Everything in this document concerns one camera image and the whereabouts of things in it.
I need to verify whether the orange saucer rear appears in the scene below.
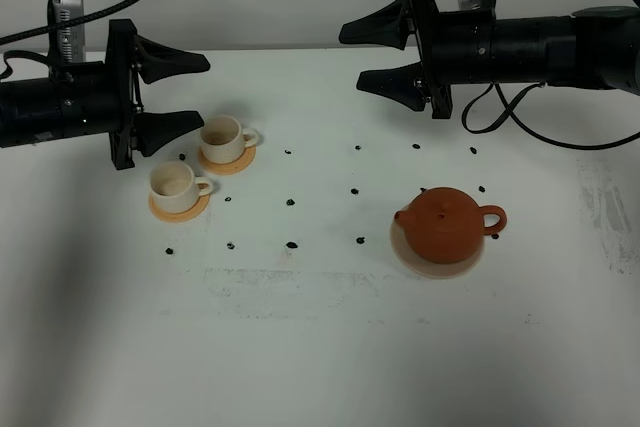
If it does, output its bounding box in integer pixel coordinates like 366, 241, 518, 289
198, 147, 257, 176

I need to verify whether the white teacup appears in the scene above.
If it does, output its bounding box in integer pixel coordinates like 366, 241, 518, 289
200, 115, 260, 165
149, 161, 214, 214

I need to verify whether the brown clay teapot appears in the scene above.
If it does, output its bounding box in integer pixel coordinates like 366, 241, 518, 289
394, 187, 507, 264

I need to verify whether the orange saucer front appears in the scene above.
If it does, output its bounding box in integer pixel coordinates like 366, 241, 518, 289
148, 193, 210, 223

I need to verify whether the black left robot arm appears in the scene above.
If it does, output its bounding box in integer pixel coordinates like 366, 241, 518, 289
1, 19, 210, 170

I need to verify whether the white teacup front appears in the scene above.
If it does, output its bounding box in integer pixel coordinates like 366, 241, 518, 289
149, 161, 214, 214

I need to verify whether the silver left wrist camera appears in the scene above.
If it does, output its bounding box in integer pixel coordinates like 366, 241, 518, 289
47, 0, 86, 63

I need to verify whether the white teacup rear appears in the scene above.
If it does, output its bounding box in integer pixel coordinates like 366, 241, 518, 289
200, 115, 260, 165

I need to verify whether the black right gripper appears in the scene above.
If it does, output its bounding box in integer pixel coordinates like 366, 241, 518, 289
338, 0, 496, 119

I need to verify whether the orange saucer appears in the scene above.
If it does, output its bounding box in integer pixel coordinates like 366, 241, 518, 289
198, 147, 257, 176
148, 193, 210, 223

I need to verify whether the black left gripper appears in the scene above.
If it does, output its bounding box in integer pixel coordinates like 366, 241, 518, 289
49, 19, 210, 170

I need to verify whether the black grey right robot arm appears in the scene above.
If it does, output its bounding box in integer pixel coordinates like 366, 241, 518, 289
339, 0, 639, 119

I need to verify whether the beige round teapot coaster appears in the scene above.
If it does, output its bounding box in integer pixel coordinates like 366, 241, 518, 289
390, 222, 484, 280

